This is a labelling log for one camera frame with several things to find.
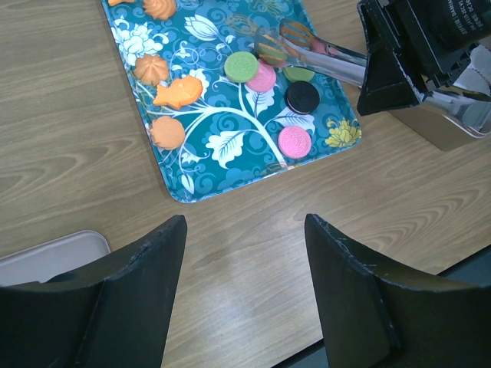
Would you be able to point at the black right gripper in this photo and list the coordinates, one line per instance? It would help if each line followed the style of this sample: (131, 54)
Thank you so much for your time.
(416, 46)

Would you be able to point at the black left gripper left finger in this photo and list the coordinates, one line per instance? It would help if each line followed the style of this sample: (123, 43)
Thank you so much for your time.
(112, 312)

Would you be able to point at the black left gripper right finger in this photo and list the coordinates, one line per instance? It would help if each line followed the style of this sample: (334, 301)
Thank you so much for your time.
(377, 312)

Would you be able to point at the black sandwich cookie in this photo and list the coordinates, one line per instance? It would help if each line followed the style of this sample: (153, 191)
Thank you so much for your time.
(302, 97)

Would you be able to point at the green sandwich cookie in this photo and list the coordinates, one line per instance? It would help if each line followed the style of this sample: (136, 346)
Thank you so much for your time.
(295, 74)
(241, 66)

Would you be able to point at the steel kitchen tongs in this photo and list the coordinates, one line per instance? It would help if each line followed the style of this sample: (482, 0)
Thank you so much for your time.
(304, 49)

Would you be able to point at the orange sandwich cookie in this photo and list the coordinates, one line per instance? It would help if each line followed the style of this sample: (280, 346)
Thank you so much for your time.
(269, 54)

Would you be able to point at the brown cookie tin box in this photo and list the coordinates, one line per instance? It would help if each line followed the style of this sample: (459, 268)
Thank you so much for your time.
(455, 116)

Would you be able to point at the beige tin lid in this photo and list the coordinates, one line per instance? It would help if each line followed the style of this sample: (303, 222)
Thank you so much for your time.
(45, 261)

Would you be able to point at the pink sandwich cookie lower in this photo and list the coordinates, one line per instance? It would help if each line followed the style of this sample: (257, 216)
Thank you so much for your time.
(294, 142)

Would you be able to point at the pink sandwich cookie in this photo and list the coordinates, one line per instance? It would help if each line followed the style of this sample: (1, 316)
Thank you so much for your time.
(264, 80)
(294, 142)

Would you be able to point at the pink sandwich cookie upper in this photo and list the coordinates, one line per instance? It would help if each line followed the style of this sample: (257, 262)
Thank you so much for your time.
(264, 80)

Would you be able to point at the teal floral serving tray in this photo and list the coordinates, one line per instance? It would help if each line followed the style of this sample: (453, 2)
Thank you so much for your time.
(231, 131)

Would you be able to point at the orange shell cookie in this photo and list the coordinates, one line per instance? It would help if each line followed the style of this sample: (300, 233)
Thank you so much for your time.
(167, 133)

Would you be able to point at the orange fish cookie middle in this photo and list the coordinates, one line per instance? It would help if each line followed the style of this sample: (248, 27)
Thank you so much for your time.
(182, 92)

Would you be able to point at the orange fish cookie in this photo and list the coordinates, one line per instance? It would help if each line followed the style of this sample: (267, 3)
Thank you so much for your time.
(117, 2)
(182, 92)

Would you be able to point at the orange flower cookie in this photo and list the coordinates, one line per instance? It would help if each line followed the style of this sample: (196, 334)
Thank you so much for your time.
(151, 69)

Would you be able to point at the orange swirl cookie top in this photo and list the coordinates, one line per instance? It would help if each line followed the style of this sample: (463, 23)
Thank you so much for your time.
(160, 9)

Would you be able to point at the orange fish cookie top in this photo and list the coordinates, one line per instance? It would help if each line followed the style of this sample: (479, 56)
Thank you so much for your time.
(117, 2)

